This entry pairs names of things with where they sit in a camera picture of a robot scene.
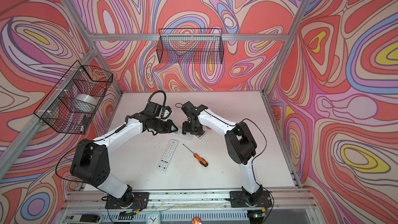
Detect black corrugated left cable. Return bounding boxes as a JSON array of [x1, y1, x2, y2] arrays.
[[146, 90, 169, 119]]

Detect white remote with coloured buttons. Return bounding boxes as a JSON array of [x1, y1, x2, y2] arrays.
[[157, 140, 178, 171]]

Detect black white device front rail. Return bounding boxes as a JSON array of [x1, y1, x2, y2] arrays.
[[62, 214, 103, 224]]

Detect white roll in basket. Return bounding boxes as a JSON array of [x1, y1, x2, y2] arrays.
[[72, 94, 98, 113]]

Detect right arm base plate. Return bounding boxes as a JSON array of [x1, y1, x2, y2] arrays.
[[226, 190, 273, 209]]

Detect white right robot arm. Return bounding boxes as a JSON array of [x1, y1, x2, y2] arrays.
[[181, 101, 262, 196]]

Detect black wire basket wall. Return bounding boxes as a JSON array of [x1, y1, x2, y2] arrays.
[[34, 61, 114, 134], [156, 27, 224, 65]]

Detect small white clock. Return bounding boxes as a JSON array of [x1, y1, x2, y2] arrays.
[[146, 212, 162, 224]]

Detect black wire basket left wall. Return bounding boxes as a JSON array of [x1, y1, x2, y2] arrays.
[[34, 61, 114, 134]]

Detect black wire basket back wall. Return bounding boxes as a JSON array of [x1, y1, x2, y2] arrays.
[[156, 27, 224, 65]]

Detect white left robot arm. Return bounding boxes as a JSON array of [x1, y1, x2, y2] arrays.
[[70, 113, 178, 199]]

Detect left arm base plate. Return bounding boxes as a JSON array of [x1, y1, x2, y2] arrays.
[[105, 192, 150, 210]]

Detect white remote control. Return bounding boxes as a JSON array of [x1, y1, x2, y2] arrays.
[[172, 129, 192, 141]]

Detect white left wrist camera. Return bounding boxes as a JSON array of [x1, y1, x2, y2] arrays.
[[161, 106, 172, 119]]

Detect purple printed card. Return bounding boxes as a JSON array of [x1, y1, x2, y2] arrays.
[[195, 131, 207, 139]]

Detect orange handled screwdriver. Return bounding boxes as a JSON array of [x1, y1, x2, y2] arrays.
[[183, 144, 208, 168]]

